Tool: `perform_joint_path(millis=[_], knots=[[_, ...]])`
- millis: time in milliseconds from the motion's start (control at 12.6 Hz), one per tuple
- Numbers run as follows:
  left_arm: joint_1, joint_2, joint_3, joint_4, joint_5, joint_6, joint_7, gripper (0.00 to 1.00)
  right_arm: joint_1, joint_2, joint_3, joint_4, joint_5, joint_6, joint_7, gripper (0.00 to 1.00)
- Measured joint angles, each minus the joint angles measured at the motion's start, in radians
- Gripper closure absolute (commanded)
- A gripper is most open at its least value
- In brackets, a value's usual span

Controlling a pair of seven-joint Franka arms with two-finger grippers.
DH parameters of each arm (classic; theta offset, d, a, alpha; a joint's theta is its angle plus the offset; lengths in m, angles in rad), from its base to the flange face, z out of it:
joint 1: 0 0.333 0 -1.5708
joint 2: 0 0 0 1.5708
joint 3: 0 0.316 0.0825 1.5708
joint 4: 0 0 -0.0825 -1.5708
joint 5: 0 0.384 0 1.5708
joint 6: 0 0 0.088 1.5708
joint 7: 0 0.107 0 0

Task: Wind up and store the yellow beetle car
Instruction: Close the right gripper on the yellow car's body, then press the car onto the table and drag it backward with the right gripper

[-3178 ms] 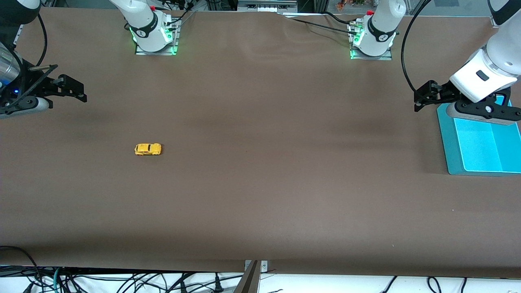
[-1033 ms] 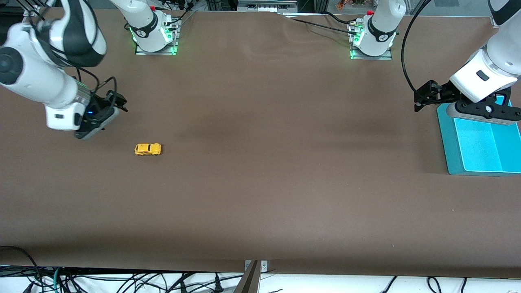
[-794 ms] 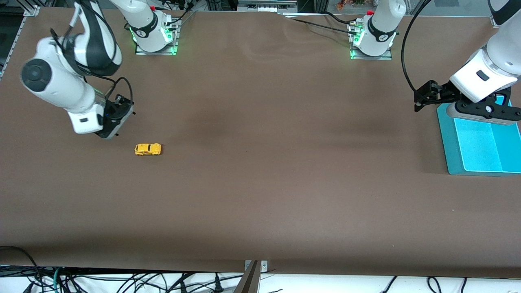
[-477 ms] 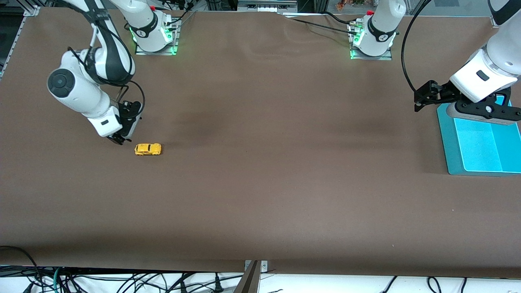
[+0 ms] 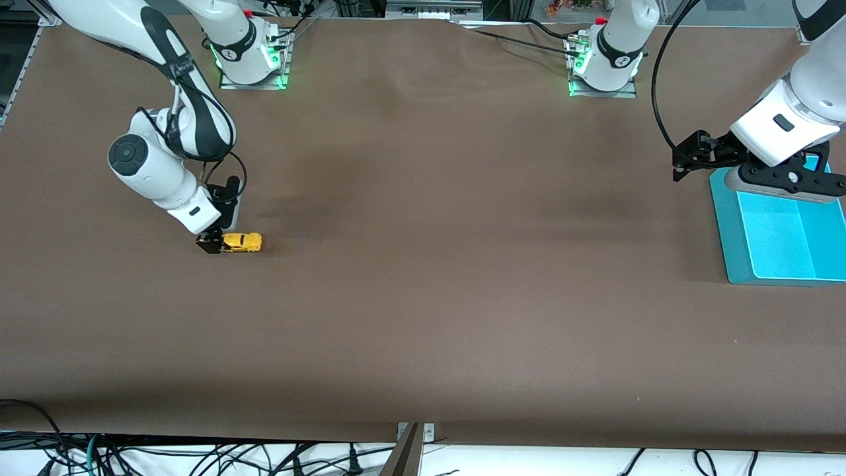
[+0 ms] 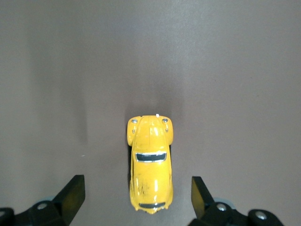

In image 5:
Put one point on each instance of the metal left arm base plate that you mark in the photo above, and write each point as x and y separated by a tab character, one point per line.
605	94

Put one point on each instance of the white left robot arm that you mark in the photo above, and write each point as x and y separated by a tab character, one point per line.
621	53

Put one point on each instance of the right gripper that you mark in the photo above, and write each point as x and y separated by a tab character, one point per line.
211	243

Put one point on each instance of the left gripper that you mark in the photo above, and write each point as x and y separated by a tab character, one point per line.
716	149

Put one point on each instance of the dark metal bar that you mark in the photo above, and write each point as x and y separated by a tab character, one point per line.
404	456

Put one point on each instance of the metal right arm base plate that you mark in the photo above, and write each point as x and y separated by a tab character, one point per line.
258	86

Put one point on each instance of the silver table corner bracket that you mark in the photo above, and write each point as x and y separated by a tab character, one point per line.
803	34
50	21

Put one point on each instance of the teal plastic bin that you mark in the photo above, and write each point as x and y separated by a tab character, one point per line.
786	244

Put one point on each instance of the yellow beetle toy car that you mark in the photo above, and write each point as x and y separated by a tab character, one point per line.
244	242

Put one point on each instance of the silver table edge bracket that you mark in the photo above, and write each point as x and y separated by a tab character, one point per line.
429	433

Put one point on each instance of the orange background object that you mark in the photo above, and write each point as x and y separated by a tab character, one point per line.
562	6

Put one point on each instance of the grey electronics box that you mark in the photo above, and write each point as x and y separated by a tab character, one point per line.
429	10

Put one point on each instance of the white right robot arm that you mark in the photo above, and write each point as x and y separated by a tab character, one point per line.
152	172

